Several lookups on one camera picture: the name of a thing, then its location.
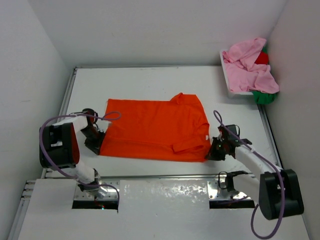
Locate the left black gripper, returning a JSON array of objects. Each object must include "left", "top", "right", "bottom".
[{"left": 80, "top": 126, "right": 106, "bottom": 156}]

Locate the orange t shirt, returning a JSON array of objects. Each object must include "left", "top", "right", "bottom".
[{"left": 100, "top": 93, "right": 211, "bottom": 163}]

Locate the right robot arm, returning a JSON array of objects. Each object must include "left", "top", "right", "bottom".
[{"left": 206, "top": 134, "right": 305, "bottom": 220}]

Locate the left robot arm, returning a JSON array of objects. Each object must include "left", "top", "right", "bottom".
[{"left": 39, "top": 108, "right": 105, "bottom": 197}]

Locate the white plastic bin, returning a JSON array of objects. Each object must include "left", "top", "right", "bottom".
[{"left": 219, "top": 49, "right": 253, "bottom": 99}]

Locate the green t shirt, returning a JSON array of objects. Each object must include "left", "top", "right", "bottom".
[{"left": 252, "top": 45, "right": 277, "bottom": 105}]

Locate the pink t shirt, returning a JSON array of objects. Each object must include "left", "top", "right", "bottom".
[{"left": 222, "top": 37, "right": 280, "bottom": 94}]

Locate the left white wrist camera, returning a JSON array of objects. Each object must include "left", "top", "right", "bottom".
[{"left": 97, "top": 120, "right": 112, "bottom": 133}]

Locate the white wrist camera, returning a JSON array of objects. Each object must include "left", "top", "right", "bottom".
[
  {"left": 218, "top": 124, "right": 240, "bottom": 141},
  {"left": 97, "top": 120, "right": 112, "bottom": 133}
]

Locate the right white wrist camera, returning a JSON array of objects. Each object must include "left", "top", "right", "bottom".
[{"left": 218, "top": 124, "right": 240, "bottom": 141}]

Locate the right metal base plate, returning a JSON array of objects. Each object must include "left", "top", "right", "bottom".
[{"left": 207, "top": 178, "right": 251, "bottom": 201}]

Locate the metal base plate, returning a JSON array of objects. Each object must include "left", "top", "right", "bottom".
[
  {"left": 207, "top": 178, "right": 251, "bottom": 201},
  {"left": 73, "top": 178, "right": 120, "bottom": 202}
]

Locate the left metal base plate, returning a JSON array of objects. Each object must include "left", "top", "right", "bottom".
[{"left": 73, "top": 178, "right": 120, "bottom": 202}]

